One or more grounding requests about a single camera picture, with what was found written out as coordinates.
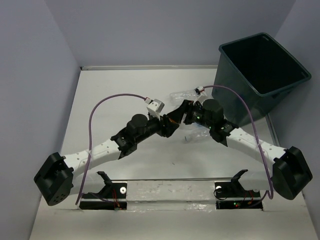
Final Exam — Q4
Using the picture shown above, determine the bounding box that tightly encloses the clear crushed bottle near bin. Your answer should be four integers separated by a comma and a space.
169, 89, 198, 106

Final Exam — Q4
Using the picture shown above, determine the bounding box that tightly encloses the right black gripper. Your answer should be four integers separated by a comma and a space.
167, 98, 213, 130

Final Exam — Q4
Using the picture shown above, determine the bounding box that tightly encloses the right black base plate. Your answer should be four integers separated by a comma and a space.
213, 181, 263, 210

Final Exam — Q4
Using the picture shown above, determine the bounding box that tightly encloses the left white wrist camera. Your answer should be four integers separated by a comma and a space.
146, 99, 165, 120

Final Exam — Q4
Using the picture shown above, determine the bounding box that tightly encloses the clear bottle white blue cap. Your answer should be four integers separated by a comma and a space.
184, 130, 210, 144

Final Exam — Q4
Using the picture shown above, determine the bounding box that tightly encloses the dark green plastic bin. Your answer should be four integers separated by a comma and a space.
212, 32, 312, 127

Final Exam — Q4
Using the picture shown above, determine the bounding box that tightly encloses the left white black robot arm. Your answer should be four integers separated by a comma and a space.
34, 114, 181, 206

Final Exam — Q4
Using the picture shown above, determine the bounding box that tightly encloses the clear bottle blue label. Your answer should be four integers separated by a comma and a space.
191, 124, 208, 134

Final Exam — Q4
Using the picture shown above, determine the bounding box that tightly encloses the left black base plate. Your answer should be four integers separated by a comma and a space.
79, 181, 128, 211

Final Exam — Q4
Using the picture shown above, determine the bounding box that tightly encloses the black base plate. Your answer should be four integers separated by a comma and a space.
79, 181, 128, 211
213, 181, 263, 210

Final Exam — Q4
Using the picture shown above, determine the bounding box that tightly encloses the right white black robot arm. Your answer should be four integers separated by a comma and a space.
168, 99, 313, 200

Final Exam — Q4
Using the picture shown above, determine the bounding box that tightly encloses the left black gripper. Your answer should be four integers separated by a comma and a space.
134, 112, 179, 144

